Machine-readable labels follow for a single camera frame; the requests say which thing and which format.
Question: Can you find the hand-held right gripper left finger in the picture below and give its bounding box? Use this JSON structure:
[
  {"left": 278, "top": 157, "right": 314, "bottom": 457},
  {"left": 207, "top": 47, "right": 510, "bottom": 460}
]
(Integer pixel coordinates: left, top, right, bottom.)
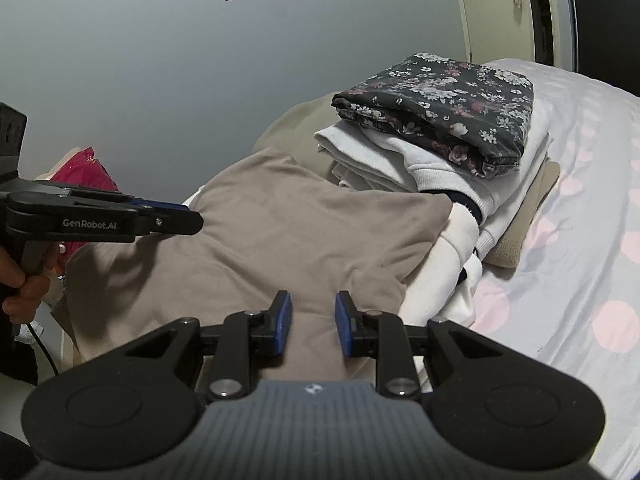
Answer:
[{"left": 125, "top": 290, "right": 293, "bottom": 401}]

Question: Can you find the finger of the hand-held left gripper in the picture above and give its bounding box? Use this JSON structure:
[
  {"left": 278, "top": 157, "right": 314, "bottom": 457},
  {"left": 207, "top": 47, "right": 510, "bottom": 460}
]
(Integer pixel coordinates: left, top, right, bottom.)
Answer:
[{"left": 127, "top": 199, "right": 204, "bottom": 237}]

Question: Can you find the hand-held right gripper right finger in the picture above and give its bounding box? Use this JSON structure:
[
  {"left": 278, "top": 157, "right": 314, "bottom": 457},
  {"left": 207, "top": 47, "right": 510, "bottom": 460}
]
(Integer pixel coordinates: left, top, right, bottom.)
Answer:
[{"left": 335, "top": 290, "right": 503, "bottom": 401}]

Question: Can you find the taupe garment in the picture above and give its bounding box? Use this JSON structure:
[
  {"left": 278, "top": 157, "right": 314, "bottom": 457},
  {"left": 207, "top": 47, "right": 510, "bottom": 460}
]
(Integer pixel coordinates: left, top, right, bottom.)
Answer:
[{"left": 52, "top": 147, "right": 453, "bottom": 396}]

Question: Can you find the person's left hand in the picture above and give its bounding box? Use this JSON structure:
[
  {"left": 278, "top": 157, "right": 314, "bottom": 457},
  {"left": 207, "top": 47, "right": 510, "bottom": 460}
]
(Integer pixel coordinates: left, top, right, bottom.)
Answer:
[{"left": 0, "top": 247, "right": 61, "bottom": 326}]

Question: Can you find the pink bag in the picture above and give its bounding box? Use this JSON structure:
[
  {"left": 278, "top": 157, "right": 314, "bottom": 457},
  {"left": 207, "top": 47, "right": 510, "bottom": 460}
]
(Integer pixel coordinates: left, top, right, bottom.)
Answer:
[{"left": 47, "top": 146, "right": 121, "bottom": 261}]

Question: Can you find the white fleece garment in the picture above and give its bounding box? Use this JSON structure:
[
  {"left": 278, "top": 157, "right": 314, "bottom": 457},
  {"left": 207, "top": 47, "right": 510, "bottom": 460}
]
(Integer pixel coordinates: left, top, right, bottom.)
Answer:
[{"left": 400, "top": 202, "right": 483, "bottom": 393}]

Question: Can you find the person's dark clothing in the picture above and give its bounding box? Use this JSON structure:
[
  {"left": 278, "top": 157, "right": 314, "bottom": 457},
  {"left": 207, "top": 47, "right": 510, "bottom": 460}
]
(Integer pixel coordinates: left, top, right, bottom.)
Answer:
[{"left": 0, "top": 285, "right": 41, "bottom": 386}]

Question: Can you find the large beige cloth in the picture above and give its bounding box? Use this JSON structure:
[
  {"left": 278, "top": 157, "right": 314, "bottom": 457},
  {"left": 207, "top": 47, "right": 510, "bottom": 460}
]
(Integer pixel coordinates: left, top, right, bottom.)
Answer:
[{"left": 252, "top": 94, "right": 351, "bottom": 181}]

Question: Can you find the white folded sweatshirt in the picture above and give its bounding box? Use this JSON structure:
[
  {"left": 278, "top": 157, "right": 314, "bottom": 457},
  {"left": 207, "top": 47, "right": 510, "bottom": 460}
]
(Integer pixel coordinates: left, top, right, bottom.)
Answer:
[{"left": 314, "top": 105, "right": 551, "bottom": 261}]

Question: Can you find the beige folded garment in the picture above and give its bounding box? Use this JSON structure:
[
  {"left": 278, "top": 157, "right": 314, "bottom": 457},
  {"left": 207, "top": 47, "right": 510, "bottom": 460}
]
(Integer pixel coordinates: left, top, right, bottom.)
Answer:
[{"left": 482, "top": 157, "right": 561, "bottom": 270}]

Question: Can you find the black floral folded garment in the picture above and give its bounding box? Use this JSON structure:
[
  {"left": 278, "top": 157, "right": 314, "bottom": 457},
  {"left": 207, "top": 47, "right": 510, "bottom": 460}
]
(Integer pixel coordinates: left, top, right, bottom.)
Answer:
[{"left": 331, "top": 52, "right": 535, "bottom": 179}]

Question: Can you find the polka dot bedsheet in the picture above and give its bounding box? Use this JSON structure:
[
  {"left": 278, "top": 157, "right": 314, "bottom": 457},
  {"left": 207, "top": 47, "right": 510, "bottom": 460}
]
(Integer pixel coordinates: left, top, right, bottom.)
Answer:
[{"left": 182, "top": 57, "right": 640, "bottom": 480}]

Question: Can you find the cream door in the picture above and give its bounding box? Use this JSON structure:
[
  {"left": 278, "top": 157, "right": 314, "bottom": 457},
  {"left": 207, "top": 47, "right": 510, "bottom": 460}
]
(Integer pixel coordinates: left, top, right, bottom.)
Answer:
[{"left": 450, "top": 0, "right": 538, "bottom": 66}]

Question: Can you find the dark wardrobe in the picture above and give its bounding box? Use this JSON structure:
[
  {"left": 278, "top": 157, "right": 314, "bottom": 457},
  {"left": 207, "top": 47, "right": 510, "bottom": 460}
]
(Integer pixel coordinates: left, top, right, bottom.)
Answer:
[{"left": 570, "top": 0, "right": 640, "bottom": 97}]

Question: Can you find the black cable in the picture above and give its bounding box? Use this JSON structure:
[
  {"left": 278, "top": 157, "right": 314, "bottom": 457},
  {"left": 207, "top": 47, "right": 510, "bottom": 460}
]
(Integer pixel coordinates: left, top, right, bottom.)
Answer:
[{"left": 22, "top": 320, "right": 61, "bottom": 376}]

